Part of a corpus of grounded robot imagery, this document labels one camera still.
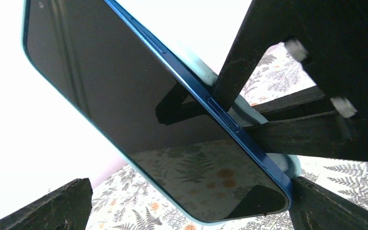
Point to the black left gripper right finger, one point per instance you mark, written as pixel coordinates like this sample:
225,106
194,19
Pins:
316,208

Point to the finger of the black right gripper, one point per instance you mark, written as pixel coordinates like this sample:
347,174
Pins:
260,29

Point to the floral patterned table mat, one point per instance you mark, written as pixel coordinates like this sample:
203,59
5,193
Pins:
189,172

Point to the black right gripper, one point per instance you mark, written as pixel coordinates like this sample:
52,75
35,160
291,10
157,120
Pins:
329,120

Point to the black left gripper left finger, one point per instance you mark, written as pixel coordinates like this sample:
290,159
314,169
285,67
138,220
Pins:
66,208

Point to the light blue phone case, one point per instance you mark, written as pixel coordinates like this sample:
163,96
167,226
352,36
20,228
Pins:
260,120

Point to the black phone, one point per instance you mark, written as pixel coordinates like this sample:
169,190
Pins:
133,104

